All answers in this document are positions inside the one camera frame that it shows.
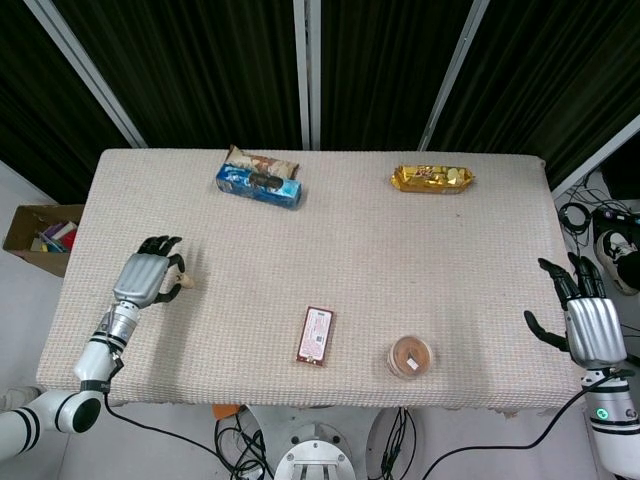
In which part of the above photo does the white metal frame post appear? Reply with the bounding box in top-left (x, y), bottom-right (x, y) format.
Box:
top-left (418, 0), bottom-right (491, 151)
top-left (292, 0), bottom-right (324, 150)
top-left (551, 114), bottom-right (640, 199)
top-left (24, 0), bottom-right (149, 149)

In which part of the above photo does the plain white sneaker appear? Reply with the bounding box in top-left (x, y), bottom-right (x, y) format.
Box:
top-left (0, 387), bottom-right (39, 412)

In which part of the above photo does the blue cookie box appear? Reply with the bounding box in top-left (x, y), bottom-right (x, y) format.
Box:
top-left (215, 163), bottom-right (304, 211)

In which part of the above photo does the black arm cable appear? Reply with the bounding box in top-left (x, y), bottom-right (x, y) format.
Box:
top-left (414, 369), bottom-right (636, 480)
top-left (102, 392), bottom-right (241, 474)

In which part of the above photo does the black cable bundle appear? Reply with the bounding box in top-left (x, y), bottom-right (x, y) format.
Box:
top-left (557, 172), bottom-right (640, 251)
top-left (381, 407), bottom-right (417, 476)
top-left (214, 417), bottom-right (274, 480)

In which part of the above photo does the beige waffle-weave tablecloth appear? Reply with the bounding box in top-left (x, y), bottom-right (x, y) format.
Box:
top-left (35, 147), bottom-right (584, 411)

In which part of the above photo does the clear plastic cookie tub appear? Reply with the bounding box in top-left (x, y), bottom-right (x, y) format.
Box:
top-left (385, 334), bottom-right (434, 380)

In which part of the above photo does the round white robot base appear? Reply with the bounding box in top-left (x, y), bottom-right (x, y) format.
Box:
top-left (273, 422), bottom-right (357, 480)

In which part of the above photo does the gold foil snack packet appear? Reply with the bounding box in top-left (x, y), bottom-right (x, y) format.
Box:
top-left (389, 164), bottom-right (476, 195)

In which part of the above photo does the white and black sneaker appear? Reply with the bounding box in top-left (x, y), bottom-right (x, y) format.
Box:
top-left (594, 230), bottom-right (640, 296)

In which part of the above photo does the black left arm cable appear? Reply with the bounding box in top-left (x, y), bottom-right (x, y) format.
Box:
top-left (102, 392), bottom-right (241, 474)

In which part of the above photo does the purple booklet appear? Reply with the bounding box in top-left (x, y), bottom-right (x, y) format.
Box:
top-left (40, 222), bottom-right (77, 242)

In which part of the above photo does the dark green curtain panel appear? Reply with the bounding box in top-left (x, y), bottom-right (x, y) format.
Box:
top-left (52, 0), bottom-right (304, 150)
top-left (0, 0), bottom-right (131, 206)
top-left (319, 0), bottom-right (474, 151)
top-left (429, 0), bottom-right (640, 189)

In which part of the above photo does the silver and black right robot hand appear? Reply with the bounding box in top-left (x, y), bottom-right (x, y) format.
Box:
top-left (523, 254), bottom-right (628, 370)

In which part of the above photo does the silver and black left robot hand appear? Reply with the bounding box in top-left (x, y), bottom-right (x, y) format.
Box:
top-left (111, 234), bottom-right (190, 307)

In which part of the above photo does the brown cardboard box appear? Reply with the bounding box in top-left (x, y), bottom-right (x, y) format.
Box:
top-left (2, 203), bottom-right (85, 279)

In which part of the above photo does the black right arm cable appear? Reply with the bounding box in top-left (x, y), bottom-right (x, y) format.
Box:
top-left (414, 369), bottom-right (636, 480)

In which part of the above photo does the brown and white snack packet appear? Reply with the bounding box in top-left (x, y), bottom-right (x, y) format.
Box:
top-left (223, 144), bottom-right (300, 180)

